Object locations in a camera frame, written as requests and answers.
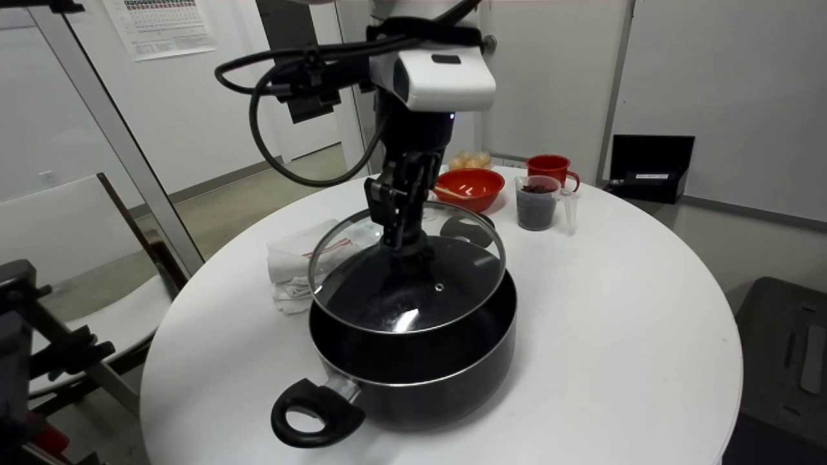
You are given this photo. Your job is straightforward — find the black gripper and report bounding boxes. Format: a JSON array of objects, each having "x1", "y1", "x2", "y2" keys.
[{"x1": 361, "y1": 89, "x2": 458, "y2": 254}]

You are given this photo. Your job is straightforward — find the glass lid with black knob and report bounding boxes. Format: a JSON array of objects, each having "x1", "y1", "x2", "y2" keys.
[{"x1": 308, "y1": 205, "x2": 508, "y2": 337}]

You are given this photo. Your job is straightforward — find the black cooking pot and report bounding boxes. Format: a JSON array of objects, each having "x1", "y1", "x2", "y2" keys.
[{"x1": 268, "y1": 212, "x2": 521, "y2": 452}]

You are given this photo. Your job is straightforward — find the orange plastic spoon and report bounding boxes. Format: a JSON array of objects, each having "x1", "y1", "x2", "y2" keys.
[{"x1": 430, "y1": 182, "x2": 472, "y2": 201}]

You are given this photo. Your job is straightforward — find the red bowl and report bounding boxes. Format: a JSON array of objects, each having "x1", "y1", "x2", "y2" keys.
[{"x1": 430, "y1": 166, "x2": 508, "y2": 214}]

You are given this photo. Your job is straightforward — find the white towel with red stripes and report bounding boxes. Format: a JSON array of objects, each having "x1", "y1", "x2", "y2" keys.
[{"x1": 262, "y1": 218, "x2": 346, "y2": 318}]

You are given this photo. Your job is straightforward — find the clear measuring cup dark contents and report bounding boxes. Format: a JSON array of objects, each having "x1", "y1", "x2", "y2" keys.
[{"x1": 514, "y1": 173, "x2": 582, "y2": 236}]

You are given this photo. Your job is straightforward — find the red cup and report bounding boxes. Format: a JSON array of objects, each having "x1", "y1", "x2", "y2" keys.
[{"x1": 523, "y1": 154, "x2": 583, "y2": 197}]

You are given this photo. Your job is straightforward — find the open black case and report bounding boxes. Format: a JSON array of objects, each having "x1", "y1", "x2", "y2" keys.
[{"x1": 604, "y1": 133, "x2": 698, "y2": 207}]

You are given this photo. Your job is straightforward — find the dark grey box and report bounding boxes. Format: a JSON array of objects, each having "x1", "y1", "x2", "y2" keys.
[{"x1": 721, "y1": 275, "x2": 827, "y2": 465}]

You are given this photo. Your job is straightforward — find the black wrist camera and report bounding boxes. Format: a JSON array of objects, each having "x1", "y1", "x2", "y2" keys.
[{"x1": 271, "y1": 61, "x2": 346, "y2": 124}]

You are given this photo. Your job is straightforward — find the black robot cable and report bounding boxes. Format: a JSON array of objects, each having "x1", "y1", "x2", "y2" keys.
[{"x1": 213, "y1": 37, "x2": 396, "y2": 190}]

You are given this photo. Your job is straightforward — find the white wall poster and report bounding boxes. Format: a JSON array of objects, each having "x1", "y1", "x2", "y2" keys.
[{"x1": 101, "y1": 0, "x2": 216, "y2": 63}]

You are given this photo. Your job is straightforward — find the grey metal frame pole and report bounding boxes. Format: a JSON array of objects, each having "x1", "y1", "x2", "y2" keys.
[{"x1": 23, "y1": 0, "x2": 206, "y2": 280}]

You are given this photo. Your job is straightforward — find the black camera stand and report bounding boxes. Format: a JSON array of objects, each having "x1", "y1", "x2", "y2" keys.
[{"x1": 0, "y1": 256, "x2": 118, "y2": 465}]

